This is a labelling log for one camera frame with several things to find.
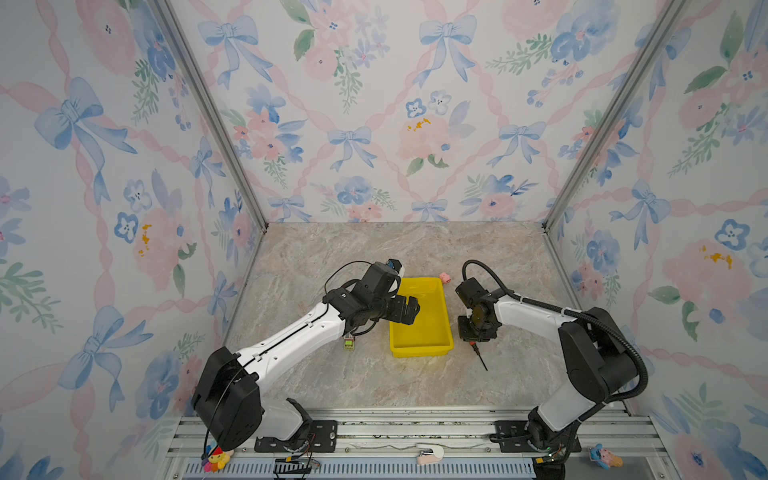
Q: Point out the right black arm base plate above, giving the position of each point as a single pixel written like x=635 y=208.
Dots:
x=510 y=437

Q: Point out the left aluminium corner post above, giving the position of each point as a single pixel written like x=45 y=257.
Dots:
x=171 y=28

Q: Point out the right aluminium corner post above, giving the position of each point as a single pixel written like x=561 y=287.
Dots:
x=659 y=34

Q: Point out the rainbow flower plush toy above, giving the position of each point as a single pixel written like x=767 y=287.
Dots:
x=215 y=459

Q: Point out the aluminium front rail frame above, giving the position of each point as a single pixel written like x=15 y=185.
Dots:
x=380 y=443

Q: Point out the blue pink small toy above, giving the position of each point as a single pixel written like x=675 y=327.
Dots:
x=604 y=458

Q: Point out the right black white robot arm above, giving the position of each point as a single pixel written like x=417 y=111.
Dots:
x=602 y=366

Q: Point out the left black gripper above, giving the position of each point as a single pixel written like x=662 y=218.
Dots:
x=399 y=315

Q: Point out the aluminium corner post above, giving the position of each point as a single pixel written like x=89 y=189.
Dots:
x=171 y=28
x=659 y=34

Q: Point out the red handled screwdriver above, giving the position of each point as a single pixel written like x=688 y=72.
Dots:
x=477 y=352

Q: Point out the small green grey toy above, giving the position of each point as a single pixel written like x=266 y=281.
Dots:
x=349 y=342

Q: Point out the yellow plastic bin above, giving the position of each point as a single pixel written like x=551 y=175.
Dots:
x=430 y=335

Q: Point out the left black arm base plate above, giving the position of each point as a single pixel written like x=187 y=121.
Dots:
x=317 y=436

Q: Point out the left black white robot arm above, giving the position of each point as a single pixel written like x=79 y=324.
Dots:
x=228 y=397

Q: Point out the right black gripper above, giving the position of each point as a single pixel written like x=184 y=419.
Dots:
x=465 y=336

